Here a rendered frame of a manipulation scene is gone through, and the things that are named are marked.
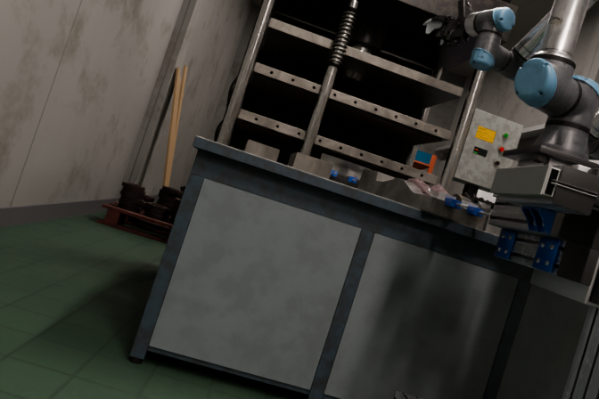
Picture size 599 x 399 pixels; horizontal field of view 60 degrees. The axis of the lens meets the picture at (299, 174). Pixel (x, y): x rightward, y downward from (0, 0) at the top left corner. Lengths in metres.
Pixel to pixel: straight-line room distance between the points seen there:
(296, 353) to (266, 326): 0.15
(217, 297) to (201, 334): 0.14
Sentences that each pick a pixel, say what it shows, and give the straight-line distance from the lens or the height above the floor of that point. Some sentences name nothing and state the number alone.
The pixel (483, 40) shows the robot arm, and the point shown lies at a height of 1.35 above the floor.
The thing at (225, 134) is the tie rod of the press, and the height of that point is 0.89.
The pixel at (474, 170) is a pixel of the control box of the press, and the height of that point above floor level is 1.14.
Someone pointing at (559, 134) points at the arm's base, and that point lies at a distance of 1.61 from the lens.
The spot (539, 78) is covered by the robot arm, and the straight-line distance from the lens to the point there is 1.52.
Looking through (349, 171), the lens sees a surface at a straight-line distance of 2.72.
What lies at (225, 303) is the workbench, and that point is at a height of 0.28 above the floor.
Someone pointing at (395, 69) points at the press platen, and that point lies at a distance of 2.88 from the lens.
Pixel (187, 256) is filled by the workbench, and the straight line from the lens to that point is 1.86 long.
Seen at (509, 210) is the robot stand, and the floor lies 0.86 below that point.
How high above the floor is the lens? 0.72
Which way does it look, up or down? 2 degrees up
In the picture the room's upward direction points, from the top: 18 degrees clockwise
